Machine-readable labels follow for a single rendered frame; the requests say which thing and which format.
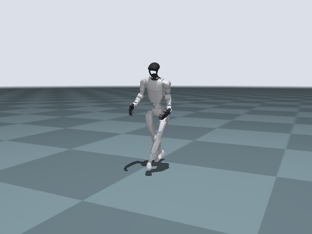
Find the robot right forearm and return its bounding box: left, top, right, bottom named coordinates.
left=133, top=97, right=141, bottom=108

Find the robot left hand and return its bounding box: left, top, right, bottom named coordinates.
left=159, top=108, right=171, bottom=120

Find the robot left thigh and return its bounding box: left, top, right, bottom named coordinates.
left=153, top=110, right=171, bottom=142

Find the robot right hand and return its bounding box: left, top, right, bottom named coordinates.
left=129, top=104, right=134, bottom=116

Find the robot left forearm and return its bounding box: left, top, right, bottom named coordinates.
left=166, top=95, right=172, bottom=113

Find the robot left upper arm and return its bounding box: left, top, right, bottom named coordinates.
left=162, top=80, right=171, bottom=100

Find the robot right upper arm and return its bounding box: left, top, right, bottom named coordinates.
left=137, top=78, right=147, bottom=99

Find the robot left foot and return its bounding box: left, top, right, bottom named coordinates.
left=146, top=162, right=152, bottom=169

